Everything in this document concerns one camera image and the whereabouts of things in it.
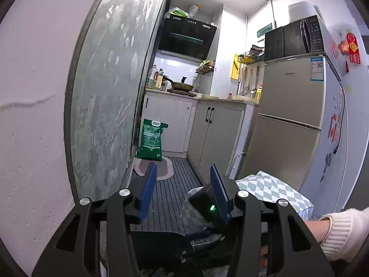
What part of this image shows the white kitchen cabinet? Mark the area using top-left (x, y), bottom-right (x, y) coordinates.
top-left (141, 89), bottom-right (198, 158)

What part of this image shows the person's right hand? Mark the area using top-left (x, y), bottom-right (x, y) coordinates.
top-left (259, 218), bottom-right (331, 269)

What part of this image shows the green white checkered tablecloth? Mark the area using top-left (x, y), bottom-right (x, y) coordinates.
top-left (180, 171), bottom-right (314, 231)

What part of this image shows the striped blue floor rug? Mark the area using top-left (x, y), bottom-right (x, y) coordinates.
top-left (131, 157), bottom-right (202, 235)

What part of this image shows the oval grey floor mat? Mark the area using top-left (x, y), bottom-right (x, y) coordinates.
top-left (132, 155), bottom-right (175, 182)

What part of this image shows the green rice bag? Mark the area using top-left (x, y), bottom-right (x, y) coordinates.
top-left (137, 119), bottom-right (169, 161)

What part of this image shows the silver refrigerator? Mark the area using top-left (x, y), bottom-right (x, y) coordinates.
top-left (238, 54), bottom-right (345, 218)

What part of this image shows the white knit right sleeve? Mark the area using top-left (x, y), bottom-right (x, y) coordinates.
top-left (320, 208), bottom-right (369, 263)

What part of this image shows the frosted patterned sliding door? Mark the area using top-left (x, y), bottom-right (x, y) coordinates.
top-left (64, 0), bottom-right (166, 201)

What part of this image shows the yellow bottle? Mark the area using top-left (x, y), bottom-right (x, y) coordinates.
top-left (155, 68), bottom-right (164, 90)

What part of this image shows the frying pan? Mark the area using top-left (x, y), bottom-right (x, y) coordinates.
top-left (163, 77), bottom-right (194, 92)

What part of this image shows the oil bottle red cap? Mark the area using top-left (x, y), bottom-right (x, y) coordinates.
top-left (146, 65), bottom-right (158, 89)

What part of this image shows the black range hood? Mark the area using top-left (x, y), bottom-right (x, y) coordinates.
top-left (158, 14), bottom-right (217, 60)

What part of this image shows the black microwave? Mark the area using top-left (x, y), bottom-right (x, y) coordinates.
top-left (264, 15), bottom-right (332, 61)

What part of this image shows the red fridge decoration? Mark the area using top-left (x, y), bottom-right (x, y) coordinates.
top-left (338, 32), bottom-right (361, 73)

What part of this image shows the side cabinet with black handles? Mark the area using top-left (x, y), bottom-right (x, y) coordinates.
top-left (187, 98), bottom-right (258, 184)

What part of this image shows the wall spice rack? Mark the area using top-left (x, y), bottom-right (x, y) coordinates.
top-left (195, 60), bottom-right (215, 75)

